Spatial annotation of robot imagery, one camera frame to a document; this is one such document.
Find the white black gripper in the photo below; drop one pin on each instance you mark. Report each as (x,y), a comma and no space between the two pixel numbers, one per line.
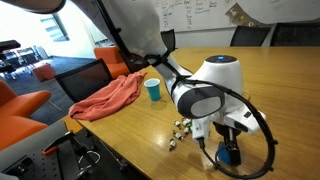
(229,125)

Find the blue plastic jar lid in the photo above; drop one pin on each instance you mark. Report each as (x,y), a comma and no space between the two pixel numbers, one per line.
(223,154)

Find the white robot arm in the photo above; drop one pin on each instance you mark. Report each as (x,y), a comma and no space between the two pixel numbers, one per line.
(213,93)

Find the green white wrapped candy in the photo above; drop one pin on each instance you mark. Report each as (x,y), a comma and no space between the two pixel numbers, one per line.
(187,130)
(177,123)
(178,135)
(186,122)
(172,145)

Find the blue plastic cup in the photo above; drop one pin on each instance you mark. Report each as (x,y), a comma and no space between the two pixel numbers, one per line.
(153,88)

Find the orange red cloth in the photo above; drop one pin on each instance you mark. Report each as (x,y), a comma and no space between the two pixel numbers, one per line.
(118,93)

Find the orange armchair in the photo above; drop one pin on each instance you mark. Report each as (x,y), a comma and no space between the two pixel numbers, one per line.
(113,60)

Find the whiteboard with writing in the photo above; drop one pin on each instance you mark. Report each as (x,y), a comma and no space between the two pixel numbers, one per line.
(191,15)

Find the black mesh office chair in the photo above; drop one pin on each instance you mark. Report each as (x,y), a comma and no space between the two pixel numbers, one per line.
(82,82)

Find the orange ottoman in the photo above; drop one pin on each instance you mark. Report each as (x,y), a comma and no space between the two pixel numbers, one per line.
(44,72)

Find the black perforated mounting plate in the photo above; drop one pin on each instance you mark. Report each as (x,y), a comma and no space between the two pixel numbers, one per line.
(24,160)

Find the orange lounge chair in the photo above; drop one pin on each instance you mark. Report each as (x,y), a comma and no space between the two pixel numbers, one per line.
(15,112)

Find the orange handled clamp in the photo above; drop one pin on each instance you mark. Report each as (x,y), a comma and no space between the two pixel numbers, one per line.
(53,146)

